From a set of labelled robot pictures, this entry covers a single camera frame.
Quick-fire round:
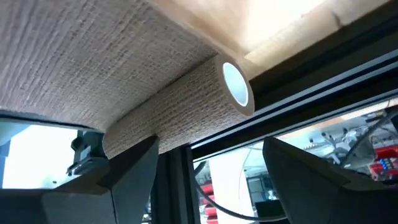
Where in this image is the red storage bin rack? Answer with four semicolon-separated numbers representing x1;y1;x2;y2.
368;145;398;182

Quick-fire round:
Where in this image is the dark grey mount bracket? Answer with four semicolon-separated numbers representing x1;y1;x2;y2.
66;129;110;179

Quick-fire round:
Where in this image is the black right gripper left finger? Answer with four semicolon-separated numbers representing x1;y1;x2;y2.
0;135;160;224

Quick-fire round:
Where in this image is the beige elastic bandage roll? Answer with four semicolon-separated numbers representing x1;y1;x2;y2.
0;0;256;160

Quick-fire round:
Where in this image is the black cable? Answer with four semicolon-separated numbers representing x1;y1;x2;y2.
193;160;289;222

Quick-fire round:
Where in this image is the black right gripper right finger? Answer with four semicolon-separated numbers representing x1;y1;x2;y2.
262;136;398;224

